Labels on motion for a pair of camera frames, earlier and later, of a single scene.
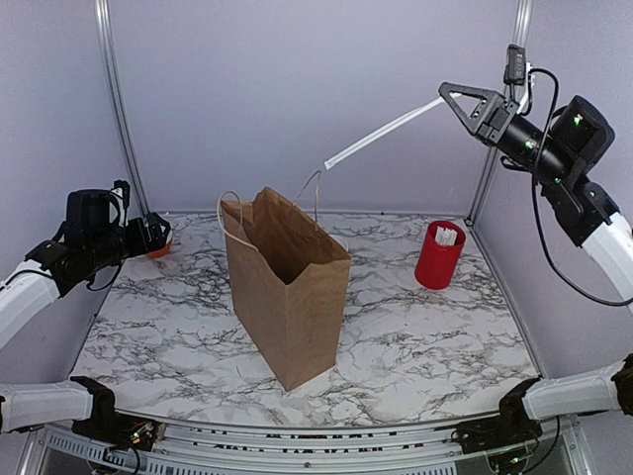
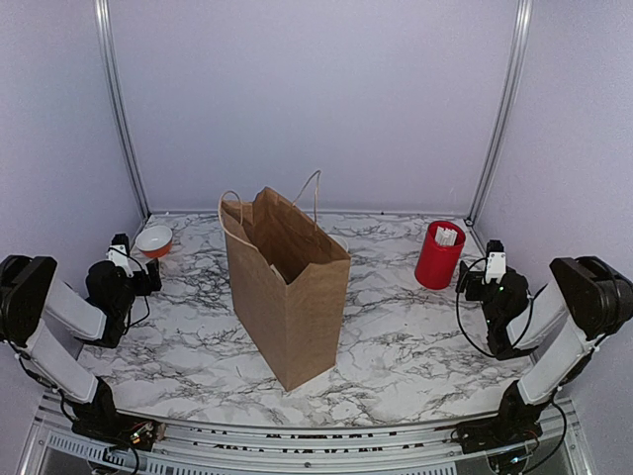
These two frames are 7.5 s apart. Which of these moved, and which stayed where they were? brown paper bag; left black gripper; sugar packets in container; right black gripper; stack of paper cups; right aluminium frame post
Moved: right black gripper; left black gripper
Stayed: right aluminium frame post; sugar packets in container; stack of paper cups; brown paper bag
